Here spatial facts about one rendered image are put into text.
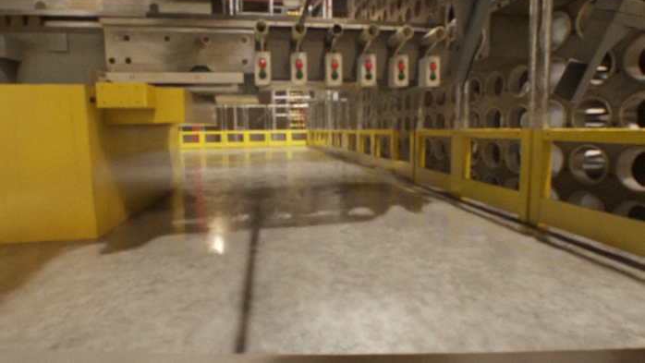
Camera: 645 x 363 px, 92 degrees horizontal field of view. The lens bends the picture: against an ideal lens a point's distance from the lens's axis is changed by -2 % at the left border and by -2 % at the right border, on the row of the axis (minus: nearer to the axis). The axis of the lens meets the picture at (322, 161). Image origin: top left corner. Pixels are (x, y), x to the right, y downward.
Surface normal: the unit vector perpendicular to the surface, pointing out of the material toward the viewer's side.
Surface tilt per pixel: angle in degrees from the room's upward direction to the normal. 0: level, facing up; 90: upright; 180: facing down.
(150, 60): 90
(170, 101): 90
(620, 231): 90
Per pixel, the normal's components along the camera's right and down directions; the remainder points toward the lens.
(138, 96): 0.17, 0.10
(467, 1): 0.06, 0.48
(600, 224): -0.99, 0.04
